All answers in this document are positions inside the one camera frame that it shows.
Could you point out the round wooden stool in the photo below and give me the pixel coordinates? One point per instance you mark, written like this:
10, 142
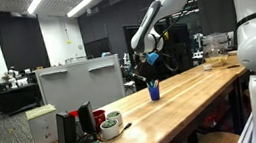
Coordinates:
218, 141

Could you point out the black desk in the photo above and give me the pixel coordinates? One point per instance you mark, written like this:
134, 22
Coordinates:
17, 98

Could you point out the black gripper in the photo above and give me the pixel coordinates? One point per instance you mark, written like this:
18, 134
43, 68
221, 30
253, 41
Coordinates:
140, 59

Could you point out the white green-rimmed bowls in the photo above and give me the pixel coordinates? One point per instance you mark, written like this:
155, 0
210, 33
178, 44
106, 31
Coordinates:
110, 131

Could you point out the black wall panel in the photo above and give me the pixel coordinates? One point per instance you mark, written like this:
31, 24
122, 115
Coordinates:
19, 39

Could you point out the orange marker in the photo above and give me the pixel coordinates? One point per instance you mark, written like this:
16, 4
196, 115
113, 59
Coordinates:
156, 83

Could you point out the white marker with green cap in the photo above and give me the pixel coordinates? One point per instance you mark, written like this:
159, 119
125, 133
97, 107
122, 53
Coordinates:
140, 77

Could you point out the white cardboard box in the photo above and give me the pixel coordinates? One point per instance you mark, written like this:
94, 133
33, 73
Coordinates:
43, 127

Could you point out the small white cup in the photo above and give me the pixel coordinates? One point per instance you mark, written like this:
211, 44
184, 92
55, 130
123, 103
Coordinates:
207, 66

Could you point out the clear plastic container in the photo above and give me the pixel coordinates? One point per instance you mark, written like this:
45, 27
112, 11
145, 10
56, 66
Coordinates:
215, 44

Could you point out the blue plastic cup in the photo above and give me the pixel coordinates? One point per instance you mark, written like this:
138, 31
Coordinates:
154, 94

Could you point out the red cup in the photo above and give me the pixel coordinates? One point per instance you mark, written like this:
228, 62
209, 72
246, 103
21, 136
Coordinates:
100, 119

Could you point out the teal marker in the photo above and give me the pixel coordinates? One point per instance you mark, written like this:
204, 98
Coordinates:
149, 84

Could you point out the black pen on table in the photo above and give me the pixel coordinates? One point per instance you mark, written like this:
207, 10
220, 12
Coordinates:
233, 66

